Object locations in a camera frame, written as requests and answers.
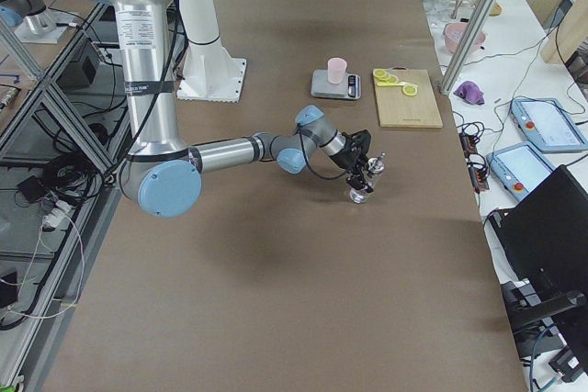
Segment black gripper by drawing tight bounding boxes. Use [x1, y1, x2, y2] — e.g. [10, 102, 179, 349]
[328, 129, 381, 193]

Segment glass sauce bottle metal spout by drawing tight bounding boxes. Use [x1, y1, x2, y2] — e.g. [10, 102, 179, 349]
[347, 152, 386, 204]

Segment pink plastic cup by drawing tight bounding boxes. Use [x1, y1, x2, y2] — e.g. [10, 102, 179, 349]
[327, 57, 347, 84]

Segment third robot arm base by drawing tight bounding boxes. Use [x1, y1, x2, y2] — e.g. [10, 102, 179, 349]
[1, 0, 67, 44]

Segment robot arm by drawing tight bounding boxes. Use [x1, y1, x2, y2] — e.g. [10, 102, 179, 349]
[95, 0, 383, 218]

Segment digital kitchen scale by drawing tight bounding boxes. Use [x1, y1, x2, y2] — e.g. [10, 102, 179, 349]
[311, 70, 362, 100]

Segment bamboo cutting board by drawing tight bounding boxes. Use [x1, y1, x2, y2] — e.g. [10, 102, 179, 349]
[372, 68, 443, 129]

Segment yellow plastic knife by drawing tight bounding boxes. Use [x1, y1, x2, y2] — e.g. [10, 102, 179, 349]
[377, 82, 417, 89]

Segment lemon slice top right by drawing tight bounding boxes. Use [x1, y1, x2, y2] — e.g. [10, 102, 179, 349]
[401, 84, 418, 96]

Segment lemon slice lower left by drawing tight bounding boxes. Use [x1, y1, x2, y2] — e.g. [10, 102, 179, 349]
[372, 68, 390, 81]

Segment pink bowl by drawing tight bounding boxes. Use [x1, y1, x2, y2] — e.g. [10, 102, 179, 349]
[443, 22, 487, 54]

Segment purple cloth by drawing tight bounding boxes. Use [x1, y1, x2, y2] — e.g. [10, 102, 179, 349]
[453, 81, 485, 106]

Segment blue teach pendant near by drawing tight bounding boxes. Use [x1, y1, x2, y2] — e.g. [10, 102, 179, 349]
[486, 141, 555, 201]

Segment blue teach pendant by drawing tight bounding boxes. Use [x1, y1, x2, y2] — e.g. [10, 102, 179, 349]
[486, 141, 555, 201]
[511, 98, 587, 153]

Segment black monitor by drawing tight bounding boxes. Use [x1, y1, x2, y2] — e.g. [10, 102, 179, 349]
[488, 165, 587, 299]

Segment blue teach pendant far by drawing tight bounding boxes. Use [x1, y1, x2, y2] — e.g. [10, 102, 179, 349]
[511, 98, 587, 153]

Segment black monitor stand base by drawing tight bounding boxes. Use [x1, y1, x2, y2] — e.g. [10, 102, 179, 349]
[501, 281, 587, 383]

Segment black power adapter floor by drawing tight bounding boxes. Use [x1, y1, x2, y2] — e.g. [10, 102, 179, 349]
[17, 175, 48, 203]

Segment black cable bundle plugs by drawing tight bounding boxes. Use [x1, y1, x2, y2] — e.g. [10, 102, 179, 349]
[457, 121, 490, 194]

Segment aluminium frame post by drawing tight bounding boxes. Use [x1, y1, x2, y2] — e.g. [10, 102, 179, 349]
[439, 0, 496, 95]

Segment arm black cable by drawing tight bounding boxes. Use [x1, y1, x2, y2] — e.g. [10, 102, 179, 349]
[103, 0, 355, 182]

